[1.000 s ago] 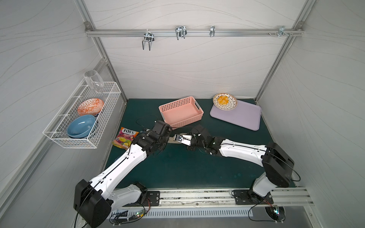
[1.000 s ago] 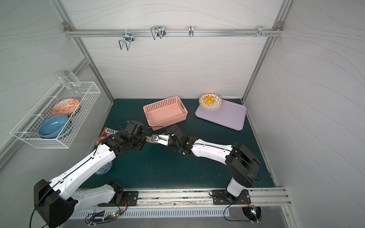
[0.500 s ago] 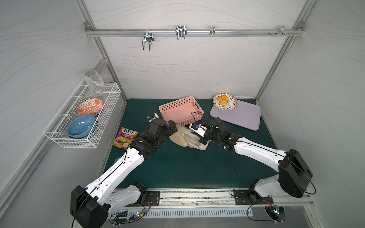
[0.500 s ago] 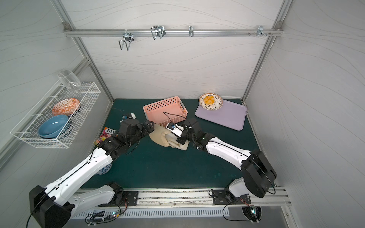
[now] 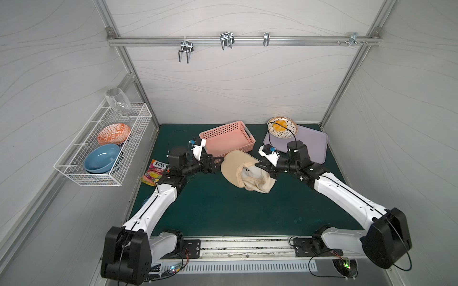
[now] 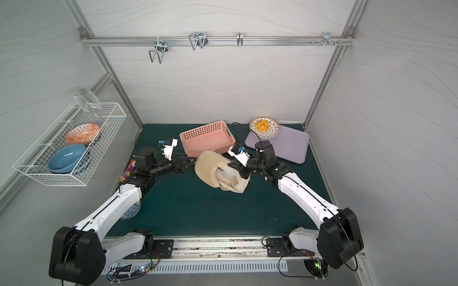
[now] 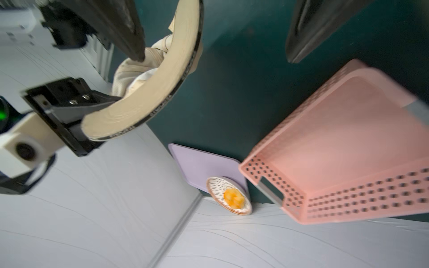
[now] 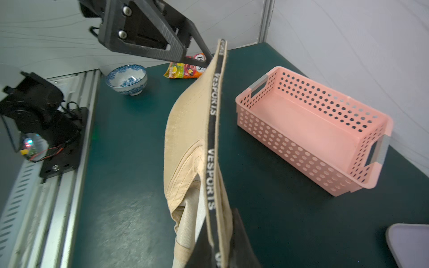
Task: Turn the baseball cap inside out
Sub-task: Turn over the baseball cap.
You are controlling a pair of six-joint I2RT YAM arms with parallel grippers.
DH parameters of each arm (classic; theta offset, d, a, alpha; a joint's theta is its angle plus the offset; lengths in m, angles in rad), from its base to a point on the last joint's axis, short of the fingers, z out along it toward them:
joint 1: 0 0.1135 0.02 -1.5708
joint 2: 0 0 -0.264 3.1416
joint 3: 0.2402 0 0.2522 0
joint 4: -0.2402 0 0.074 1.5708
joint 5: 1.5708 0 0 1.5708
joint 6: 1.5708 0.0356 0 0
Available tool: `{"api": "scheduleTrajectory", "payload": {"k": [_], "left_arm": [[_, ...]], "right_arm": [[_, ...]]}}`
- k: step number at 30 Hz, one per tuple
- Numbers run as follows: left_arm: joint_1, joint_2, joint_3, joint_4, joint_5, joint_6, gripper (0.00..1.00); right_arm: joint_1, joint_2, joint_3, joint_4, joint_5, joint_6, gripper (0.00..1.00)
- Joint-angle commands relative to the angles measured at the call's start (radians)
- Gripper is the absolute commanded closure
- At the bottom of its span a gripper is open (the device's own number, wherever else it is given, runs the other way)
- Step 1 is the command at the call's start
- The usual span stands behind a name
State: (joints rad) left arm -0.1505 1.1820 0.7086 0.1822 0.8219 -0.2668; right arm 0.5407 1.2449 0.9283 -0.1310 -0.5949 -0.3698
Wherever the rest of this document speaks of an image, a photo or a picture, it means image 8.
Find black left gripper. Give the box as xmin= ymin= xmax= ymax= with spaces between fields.
xmin=79 ymin=1 xmax=213 ymax=64

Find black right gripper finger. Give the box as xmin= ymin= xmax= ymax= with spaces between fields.
xmin=186 ymin=208 xmax=261 ymax=268

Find beige baseball cap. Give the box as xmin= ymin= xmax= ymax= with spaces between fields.
xmin=164 ymin=39 xmax=233 ymax=268

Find Fox's fruit candy bag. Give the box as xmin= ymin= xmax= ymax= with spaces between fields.
xmin=164 ymin=63 xmax=206 ymax=79

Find blue white porcelain bowl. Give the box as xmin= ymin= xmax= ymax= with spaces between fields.
xmin=106 ymin=64 xmax=148 ymax=96

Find pink perforated plastic basket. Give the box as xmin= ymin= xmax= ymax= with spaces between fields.
xmin=235 ymin=67 xmax=393 ymax=197

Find lavender plastic tray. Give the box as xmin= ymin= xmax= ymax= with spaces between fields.
xmin=385 ymin=223 xmax=429 ymax=268

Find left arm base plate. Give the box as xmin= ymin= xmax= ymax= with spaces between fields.
xmin=39 ymin=107 xmax=89 ymax=180

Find left electronics board cables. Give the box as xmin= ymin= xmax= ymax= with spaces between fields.
xmin=18 ymin=132 xmax=64 ymax=162

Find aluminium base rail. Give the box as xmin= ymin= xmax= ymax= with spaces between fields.
xmin=1 ymin=69 xmax=101 ymax=268

